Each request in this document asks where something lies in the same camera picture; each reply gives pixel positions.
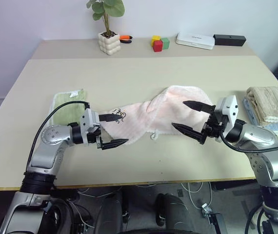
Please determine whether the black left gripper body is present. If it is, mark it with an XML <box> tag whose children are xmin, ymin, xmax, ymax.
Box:
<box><xmin>87</xmin><ymin>126</ymin><xmax>104</xmax><ymax>150</ymax></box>

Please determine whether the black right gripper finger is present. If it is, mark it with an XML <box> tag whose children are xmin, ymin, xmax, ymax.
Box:
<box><xmin>182</xmin><ymin>100</ymin><xmax>216</xmax><ymax>114</ymax></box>
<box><xmin>171</xmin><ymin>122</ymin><xmax>204</xmax><ymax>145</ymax></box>

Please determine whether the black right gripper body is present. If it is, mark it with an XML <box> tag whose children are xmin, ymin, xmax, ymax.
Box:
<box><xmin>198</xmin><ymin>111</ymin><xmax>229</xmax><ymax>146</ymax></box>

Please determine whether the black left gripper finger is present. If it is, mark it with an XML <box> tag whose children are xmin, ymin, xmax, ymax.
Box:
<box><xmin>100</xmin><ymin>138</ymin><xmax>130</xmax><ymax>151</ymax></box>
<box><xmin>99</xmin><ymin>113</ymin><xmax>123</xmax><ymax>123</ymax></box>

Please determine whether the pink towel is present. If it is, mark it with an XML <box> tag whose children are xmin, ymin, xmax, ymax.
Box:
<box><xmin>99</xmin><ymin>84</ymin><xmax>214</xmax><ymax>147</ymax></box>

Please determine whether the green towel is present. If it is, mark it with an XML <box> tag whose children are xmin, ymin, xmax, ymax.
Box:
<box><xmin>50</xmin><ymin>89</ymin><xmax>90</xmax><ymax>127</ymax></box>

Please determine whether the blue folded towel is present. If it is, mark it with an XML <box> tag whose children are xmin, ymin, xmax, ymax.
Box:
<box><xmin>242</xmin><ymin>96</ymin><xmax>278</xmax><ymax>135</ymax></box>

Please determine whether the beige folded towel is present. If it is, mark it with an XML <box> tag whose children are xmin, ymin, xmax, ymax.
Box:
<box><xmin>245</xmin><ymin>86</ymin><xmax>278</xmax><ymax>125</ymax></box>

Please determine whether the white flat box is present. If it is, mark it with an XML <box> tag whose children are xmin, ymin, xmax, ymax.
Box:
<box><xmin>176</xmin><ymin>32</ymin><xmax>216</xmax><ymax>51</ymax></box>

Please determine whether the green cube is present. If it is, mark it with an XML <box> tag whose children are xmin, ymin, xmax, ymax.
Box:
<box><xmin>160</xmin><ymin>37</ymin><xmax>171</xmax><ymax>50</ymax></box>

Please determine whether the black long box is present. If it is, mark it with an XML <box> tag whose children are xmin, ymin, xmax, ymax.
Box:
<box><xmin>213</xmin><ymin>34</ymin><xmax>247</xmax><ymax>47</ymax></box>

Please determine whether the white bubble plant pot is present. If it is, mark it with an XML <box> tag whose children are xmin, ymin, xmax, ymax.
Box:
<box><xmin>97</xmin><ymin>31</ymin><xmax>121</xmax><ymax>56</ymax></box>

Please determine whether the red cube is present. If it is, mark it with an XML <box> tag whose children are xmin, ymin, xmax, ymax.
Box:
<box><xmin>153</xmin><ymin>40</ymin><xmax>164</xmax><ymax>53</ymax></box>

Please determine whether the metal clamp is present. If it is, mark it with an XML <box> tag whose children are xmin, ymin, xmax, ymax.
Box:
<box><xmin>200</xmin><ymin>203</ymin><xmax>213</xmax><ymax>218</ymax></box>

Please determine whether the orange black marker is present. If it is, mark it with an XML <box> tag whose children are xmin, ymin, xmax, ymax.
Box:
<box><xmin>119</xmin><ymin>35</ymin><xmax>134</xmax><ymax>45</ymax></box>

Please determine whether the dark rounded shape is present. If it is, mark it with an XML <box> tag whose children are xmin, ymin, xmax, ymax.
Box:
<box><xmin>155</xmin><ymin>192</ymin><xmax>197</xmax><ymax>234</ymax></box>

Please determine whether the green leafy plant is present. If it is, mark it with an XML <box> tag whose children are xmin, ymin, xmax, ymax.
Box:
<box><xmin>85</xmin><ymin>0</ymin><xmax>125</xmax><ymax>38</ymax></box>

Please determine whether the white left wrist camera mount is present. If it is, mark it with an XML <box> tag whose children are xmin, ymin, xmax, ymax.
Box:
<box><xmin>79</xmin><ymin>109</ymin><xmax>101</xmax><ymax>146</ymax></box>

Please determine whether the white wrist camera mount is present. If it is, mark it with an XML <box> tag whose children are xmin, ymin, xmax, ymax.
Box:
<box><xmin>79</xmin><ymin>109</ymin><xmax>101</xmax><ymax>146</ymax></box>
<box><xmin>214</xmin><ymin>95</ymin><xmax>239</xmax><ymax>142</ymax></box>

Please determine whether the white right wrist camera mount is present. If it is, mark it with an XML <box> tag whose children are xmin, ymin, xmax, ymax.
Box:
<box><xmin>214</xmin><ymin>95</ymin><xmax>239</xmax><ymax>142</ymax></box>

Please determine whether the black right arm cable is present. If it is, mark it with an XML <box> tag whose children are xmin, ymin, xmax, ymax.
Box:
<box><xmin>218</xmin><ymin>133</ymin><xmax>278</xmax><ymax>155</ymax></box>

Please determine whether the white cable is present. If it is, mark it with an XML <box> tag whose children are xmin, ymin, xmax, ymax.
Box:
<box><xmin>178</xmin><ymin>181</ymin><xmax>213</xmax><ymax>211</ymax></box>

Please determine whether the black bracket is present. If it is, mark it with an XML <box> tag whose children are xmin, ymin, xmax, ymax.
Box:
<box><xmin>207</xmin><ymin>212</ymin><xmax>227</xmax><ymax>234</ymax></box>

